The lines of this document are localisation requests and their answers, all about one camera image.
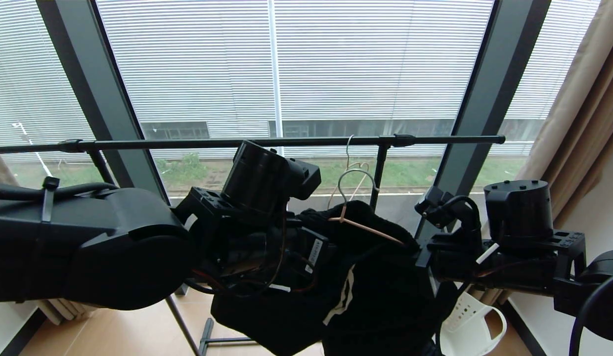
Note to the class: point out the window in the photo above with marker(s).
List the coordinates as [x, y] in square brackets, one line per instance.
[361, 74]

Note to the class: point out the white laundry basket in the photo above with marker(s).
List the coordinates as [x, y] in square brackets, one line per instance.
[484, 336]

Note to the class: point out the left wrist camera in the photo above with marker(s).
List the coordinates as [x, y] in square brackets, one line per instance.
[304, 178]

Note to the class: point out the beige curtain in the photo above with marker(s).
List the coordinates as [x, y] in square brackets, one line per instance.
[583, 123]
[0, 173]

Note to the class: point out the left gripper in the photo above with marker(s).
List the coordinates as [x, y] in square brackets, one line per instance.
[277, 257]

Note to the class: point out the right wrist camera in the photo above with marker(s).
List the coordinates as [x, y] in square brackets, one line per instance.
[435, 202]

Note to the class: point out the pink clothes hanger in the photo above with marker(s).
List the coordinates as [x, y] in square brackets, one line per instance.
[343, 212]
[347, 153]

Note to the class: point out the black shorts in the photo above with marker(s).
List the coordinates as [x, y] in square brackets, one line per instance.
[385, 306]

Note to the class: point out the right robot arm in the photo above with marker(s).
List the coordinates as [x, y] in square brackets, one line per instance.
[519, 207]

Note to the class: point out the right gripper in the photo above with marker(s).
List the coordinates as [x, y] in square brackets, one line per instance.
[514, 272]

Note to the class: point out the black clothes rack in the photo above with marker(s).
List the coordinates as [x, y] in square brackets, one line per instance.
[188, 144]

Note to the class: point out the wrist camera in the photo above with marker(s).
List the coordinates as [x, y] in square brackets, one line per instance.
[304, 178]
[435, 202]

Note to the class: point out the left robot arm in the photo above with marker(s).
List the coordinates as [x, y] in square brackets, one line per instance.
[89, 247]

